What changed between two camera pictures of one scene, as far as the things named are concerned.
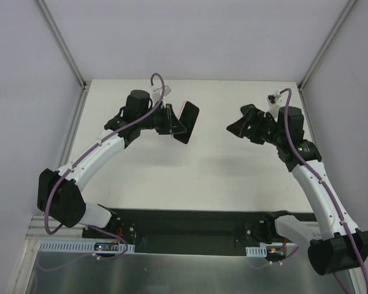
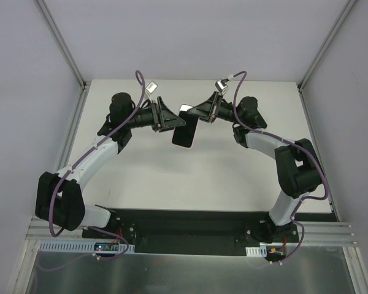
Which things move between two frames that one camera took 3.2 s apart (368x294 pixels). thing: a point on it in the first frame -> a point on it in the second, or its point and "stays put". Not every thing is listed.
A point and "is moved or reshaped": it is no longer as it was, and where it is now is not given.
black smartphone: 187,119 is moved or reshaped
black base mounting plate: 183,231 stays put
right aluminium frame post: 327,43 stays put
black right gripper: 257,128 -> 216,108
